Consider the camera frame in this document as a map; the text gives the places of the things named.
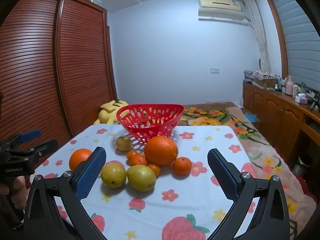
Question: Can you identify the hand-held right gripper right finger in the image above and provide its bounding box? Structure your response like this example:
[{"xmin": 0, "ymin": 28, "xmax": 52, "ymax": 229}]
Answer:
[{"xmin": 207, "ymin": 148, "xmax": 292, "ymax": 240}]

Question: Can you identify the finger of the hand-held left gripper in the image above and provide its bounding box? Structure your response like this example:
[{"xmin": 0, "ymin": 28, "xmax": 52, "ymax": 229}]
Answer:
[
  {"xmin": 7, "ymin": 139, "xmax": 59, "ymax": 161},
  {"xmin": 0, "ymin": 129, "xmax": 42, "ymax": 147}
]

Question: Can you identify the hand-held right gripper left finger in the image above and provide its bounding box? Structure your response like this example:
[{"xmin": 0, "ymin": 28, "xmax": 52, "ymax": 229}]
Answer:
[{"xmin": 24, "ymin": 146, "xmax": 108, "ymax": 240}]

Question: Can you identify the medium orange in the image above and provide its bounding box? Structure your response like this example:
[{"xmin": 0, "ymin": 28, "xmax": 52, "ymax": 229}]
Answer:
[{"xmin": 69, "ymin": 148, "xmax": 93, "ymax": 172}]

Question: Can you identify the yellow-green pear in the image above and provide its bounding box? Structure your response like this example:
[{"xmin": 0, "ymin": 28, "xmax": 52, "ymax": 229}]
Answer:
[
  {"xmin": 100, "ymin": 162, "xmax": 127, "ymax": 189},
  {"xmin": 127, "ymin": 164, "xmax": 157, "ymax": 192}
]

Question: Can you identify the small yellow-green fruit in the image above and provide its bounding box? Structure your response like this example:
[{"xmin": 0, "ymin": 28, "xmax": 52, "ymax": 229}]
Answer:
[{"xmin": 116, "ymin": 136, "xmax": 132, "ymax": 152}]

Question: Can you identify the large mandarin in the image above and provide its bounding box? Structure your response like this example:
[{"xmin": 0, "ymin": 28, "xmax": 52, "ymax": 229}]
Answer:
[{"xmin": 172, "ymin": 156, "xmax": 192, "ymax": 176}]

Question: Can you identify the red perforated plastic basket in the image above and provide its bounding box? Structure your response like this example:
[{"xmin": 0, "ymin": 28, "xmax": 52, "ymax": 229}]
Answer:
[{"xmin": 116, "ymin": 104, "xmax": 185, "ymax": 143}]

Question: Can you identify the large orange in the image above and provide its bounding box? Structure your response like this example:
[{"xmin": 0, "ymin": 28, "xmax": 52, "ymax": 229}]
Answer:
[{"xmin": 144, "ymin": 135, "xmax": 179, "ymax": 166}]

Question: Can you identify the person's left hand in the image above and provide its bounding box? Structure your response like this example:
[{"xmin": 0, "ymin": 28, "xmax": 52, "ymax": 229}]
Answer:
[{"xmin": 0, "ymin": 175, "xmax": 27, "ymax": 209}]

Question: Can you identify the floral blanket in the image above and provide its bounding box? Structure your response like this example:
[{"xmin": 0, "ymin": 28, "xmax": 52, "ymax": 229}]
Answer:
[{"xmin": 179, "ymin": 102, "xmax": 318, "ymax": 240}]

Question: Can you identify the yellow plush toy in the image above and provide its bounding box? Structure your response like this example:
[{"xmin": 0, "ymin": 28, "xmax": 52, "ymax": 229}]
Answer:
[{"xmin": 94, "ymin": 99, "xmax": 129, "ymax": 125}]

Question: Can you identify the blue cloth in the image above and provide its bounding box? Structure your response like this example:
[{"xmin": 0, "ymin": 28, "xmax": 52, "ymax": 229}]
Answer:
[{"xmin": 244, "ymin": 112, "xmax": 260, "ymax": 124}]

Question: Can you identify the white floral strawberry tablecloth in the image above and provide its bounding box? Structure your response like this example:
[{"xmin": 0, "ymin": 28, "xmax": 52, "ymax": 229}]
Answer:
[{"xmin": 30, "ymin": 124, "xmax": 269, "ymax": 240}]

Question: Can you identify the dark metal pot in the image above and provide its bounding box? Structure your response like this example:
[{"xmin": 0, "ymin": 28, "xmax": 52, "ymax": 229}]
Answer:
[{"xmin": 292, "ymin": 155, "xmax": 312, "ymax": 178}]

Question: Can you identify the wooden sideboard cabinet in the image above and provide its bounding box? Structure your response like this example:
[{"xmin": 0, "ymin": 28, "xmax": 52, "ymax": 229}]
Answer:
[{"xmin": 242, "ymin": 82, "xmax": 320, "ymax": 162}]

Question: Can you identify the brown louvered wooden wardrobe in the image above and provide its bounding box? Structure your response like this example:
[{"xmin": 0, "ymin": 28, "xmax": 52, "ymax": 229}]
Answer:
[{"xmin": 0, "ymin": 0, "xmax": 119, "ymax": 155}]

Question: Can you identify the pink tissue box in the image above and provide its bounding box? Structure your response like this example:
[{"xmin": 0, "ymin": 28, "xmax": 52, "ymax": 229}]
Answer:
[{"xmin": 295, "ymin": 94, "xmax": 309, "ymax": 105}]

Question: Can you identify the pink bottle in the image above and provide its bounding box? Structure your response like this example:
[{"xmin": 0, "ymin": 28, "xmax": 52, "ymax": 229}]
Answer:
[{"xmin": 285, "ymin": 76, "xmax": 294, "ymax": 96}]

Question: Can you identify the white patterned curtain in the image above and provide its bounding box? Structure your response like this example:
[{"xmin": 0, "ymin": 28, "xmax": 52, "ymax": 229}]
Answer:
[{"xmin": 244, "ymin": 0, "xmax": 272, "ymax": 75}]

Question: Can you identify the grey window blind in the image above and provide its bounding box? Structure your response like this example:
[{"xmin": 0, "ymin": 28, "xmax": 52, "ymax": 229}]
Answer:
[{"xmin": 271, "ymin": 0, "xmax": 320, "ymax": 98}]

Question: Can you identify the white wall air conditioner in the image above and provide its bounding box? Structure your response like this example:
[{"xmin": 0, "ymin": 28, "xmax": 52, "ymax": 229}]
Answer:
[{"xmin": 198, "ymin": 0, "xmax": 247, "ymax": 22}]

